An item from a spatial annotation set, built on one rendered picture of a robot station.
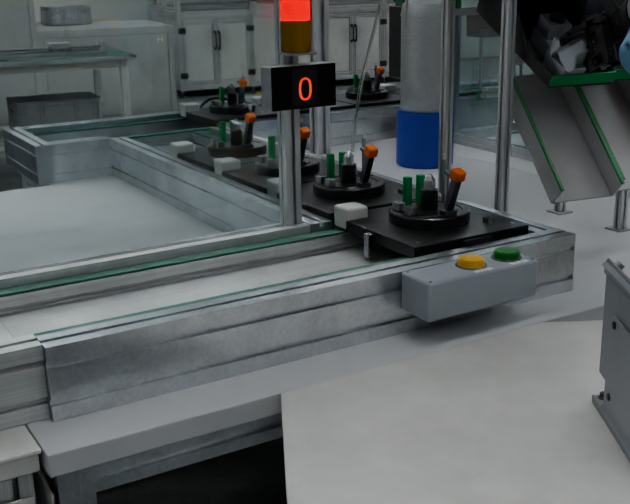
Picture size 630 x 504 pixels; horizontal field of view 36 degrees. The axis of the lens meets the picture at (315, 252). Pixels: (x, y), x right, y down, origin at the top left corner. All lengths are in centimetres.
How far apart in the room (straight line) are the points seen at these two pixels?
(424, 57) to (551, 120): 78
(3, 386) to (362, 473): 45
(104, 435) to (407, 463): 37
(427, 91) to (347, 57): 860
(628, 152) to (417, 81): 82
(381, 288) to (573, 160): 54
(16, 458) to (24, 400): 9
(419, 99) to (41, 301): 138
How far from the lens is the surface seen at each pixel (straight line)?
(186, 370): 130
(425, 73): 256
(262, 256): 161
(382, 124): 302
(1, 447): 121
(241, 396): 127
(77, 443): 119
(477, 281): 143
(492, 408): 124
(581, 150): 183
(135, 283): 153
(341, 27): 1110
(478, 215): 170
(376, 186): 183
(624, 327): 115
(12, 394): 124
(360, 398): 126
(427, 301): 138
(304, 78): 159
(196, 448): 127
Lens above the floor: 141
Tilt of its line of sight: 17 degrees down
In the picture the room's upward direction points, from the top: 1 degrees counter-clockwise
